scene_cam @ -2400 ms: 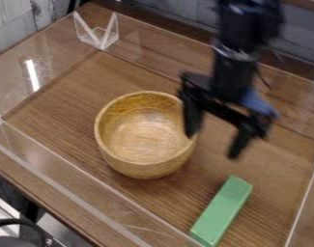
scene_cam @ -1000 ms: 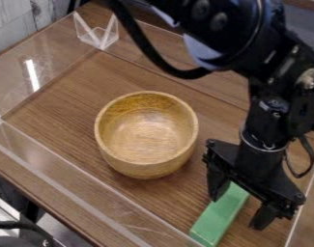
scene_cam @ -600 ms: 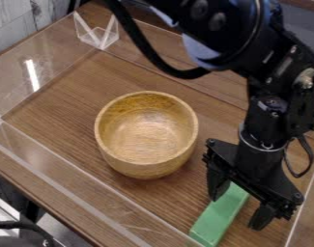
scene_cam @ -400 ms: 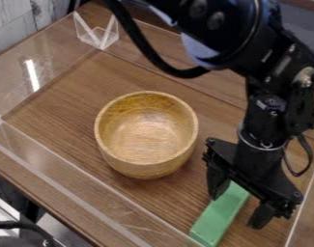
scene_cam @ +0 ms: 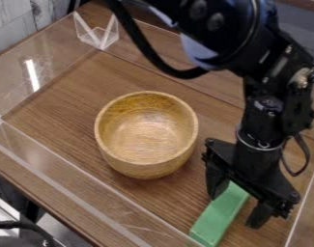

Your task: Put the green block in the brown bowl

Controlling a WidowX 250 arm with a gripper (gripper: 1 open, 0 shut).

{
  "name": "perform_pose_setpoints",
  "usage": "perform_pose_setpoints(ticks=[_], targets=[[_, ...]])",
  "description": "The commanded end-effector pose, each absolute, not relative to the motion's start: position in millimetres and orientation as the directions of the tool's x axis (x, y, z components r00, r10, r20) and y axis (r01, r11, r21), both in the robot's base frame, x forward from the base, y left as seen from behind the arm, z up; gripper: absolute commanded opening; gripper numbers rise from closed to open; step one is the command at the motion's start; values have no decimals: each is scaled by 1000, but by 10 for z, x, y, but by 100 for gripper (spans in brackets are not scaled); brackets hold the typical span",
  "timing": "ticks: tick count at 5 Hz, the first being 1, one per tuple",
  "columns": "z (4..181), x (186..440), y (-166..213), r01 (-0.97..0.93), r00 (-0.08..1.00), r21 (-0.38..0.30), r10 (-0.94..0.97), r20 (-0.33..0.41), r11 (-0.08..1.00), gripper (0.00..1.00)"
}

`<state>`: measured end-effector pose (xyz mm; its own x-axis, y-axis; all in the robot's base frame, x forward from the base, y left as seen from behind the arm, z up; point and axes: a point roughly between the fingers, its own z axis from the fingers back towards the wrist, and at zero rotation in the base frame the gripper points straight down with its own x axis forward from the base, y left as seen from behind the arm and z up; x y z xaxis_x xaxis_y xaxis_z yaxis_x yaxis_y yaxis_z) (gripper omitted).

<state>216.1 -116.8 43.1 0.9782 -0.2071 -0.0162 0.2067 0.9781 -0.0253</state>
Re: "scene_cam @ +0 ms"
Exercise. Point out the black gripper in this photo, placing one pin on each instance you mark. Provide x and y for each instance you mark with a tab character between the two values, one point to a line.
254	170

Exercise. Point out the green rectangular block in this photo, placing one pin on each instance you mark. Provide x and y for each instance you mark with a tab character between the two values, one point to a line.
215	219

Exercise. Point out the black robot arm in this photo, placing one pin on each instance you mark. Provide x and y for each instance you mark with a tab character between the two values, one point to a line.
234	35

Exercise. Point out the brown wooden bowl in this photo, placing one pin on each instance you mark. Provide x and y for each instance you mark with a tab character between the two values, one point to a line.
145	132

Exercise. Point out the clear acrylic enclosure wall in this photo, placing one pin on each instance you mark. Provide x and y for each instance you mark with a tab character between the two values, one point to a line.
57	81

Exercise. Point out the clear acrylic corner bracket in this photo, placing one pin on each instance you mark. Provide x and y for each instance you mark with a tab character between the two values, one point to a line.
97	37

